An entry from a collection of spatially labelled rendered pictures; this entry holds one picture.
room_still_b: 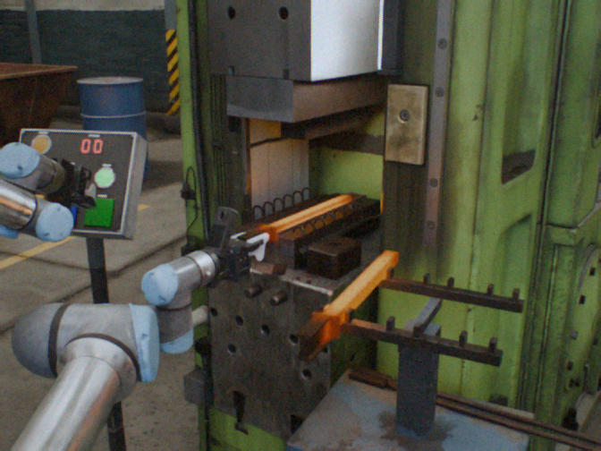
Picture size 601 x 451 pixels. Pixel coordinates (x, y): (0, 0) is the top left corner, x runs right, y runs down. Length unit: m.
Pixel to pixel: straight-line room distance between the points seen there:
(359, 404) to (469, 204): 0.49
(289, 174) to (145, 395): 1.30
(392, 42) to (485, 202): 0.40
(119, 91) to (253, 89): 4.62
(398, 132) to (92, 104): 4.90
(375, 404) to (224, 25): 0.91
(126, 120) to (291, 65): 4.77
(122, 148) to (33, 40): 8.65
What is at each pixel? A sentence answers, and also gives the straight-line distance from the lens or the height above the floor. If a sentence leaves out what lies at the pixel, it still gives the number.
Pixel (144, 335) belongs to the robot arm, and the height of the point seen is 1.06.
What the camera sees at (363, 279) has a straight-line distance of 1.26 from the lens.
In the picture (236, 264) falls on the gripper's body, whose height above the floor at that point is 0.97.
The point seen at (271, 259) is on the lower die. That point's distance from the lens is 1.66.
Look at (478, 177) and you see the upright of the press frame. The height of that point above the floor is 1.17.
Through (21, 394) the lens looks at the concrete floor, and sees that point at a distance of 3.08.
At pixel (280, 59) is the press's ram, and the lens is 1.53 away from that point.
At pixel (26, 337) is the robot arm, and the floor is 1.06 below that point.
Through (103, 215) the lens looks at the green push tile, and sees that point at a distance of 1.82.
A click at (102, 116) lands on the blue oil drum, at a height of 0.60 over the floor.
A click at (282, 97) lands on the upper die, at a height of 1.32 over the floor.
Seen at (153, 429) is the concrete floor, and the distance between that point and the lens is 2.70.
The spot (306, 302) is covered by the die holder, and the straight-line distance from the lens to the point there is 1.55.
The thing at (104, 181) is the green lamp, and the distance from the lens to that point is 1.85.
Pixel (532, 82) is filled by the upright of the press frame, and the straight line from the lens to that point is 1.82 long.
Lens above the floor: 1.52
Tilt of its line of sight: 19 degrees down
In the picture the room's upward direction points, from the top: straight up
